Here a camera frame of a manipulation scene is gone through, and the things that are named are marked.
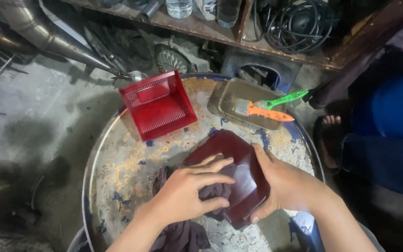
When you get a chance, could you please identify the person's left hand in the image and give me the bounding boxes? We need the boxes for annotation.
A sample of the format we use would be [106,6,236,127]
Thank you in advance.
[146,155,236,229]

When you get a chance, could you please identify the person's right hand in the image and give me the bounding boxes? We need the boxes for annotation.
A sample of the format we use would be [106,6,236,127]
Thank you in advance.
[250,142,331,225]

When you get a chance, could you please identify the dark purple cleaning rag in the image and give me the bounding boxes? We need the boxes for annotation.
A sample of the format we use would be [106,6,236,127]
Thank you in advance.
[149,159,239,252]

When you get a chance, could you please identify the dark red tail light lens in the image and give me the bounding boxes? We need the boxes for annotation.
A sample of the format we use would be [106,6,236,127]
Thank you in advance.
[182,129,271,231]

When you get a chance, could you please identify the rusty blue metal drum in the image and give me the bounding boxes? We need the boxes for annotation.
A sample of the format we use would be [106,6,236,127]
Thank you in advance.
[67,73,326,252]

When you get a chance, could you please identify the bright red tail light lens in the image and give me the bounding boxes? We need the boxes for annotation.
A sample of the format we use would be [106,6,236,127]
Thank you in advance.
[119,69,198,142]

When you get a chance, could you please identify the clear plastic tray with liquid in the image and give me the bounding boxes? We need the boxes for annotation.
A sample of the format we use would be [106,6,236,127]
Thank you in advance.
[207,78,288,132]

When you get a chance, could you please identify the metal engine part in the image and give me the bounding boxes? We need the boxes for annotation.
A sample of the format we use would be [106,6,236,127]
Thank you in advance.
[153,37,212,75]

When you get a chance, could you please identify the wooden shelf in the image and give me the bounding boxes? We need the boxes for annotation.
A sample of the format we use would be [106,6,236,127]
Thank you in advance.
[60,0,403,71]

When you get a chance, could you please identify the dark glass bottle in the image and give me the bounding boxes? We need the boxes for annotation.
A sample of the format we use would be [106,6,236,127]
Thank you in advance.
[216,0,242,28]

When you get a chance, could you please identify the clear plastic bottle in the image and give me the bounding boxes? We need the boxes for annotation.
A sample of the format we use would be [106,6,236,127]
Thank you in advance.
[165,0,193,19]

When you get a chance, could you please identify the chrome exhaust pipe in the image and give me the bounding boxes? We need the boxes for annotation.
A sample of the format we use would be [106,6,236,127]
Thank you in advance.
[0,0,148,83]

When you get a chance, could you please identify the orange handled paint brush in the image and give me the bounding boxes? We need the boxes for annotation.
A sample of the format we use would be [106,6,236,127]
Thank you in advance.
[235,99,295,123]

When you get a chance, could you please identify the green handled brush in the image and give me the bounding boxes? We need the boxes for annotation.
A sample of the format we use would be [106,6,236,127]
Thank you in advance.
[254,90,309,110]

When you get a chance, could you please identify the coil of black cables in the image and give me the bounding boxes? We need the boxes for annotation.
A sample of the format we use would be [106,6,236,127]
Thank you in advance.
[254,0,338,55]

